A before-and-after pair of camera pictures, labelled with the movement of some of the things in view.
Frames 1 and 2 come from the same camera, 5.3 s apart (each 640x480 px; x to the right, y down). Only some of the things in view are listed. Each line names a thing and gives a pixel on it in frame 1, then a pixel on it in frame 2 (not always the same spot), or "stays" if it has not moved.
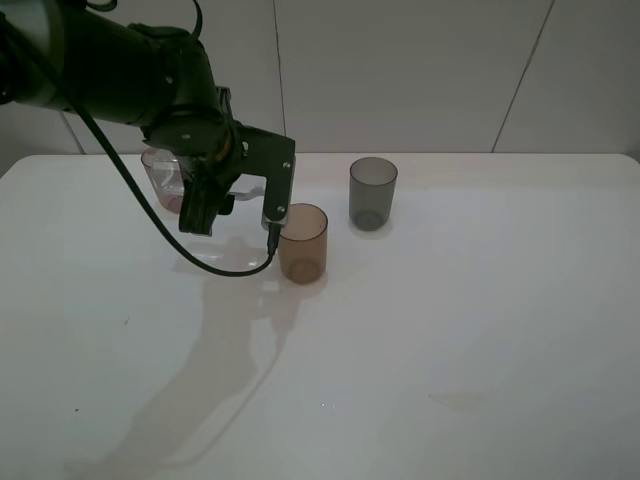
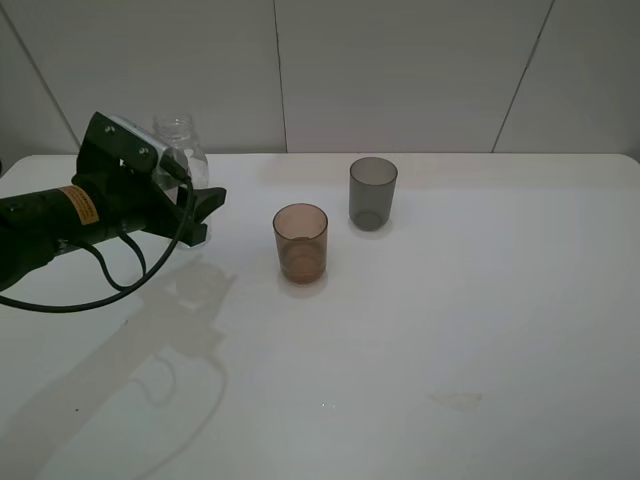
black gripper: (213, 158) → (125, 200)
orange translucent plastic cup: (303, 243) stays
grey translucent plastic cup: (372, 182) stays
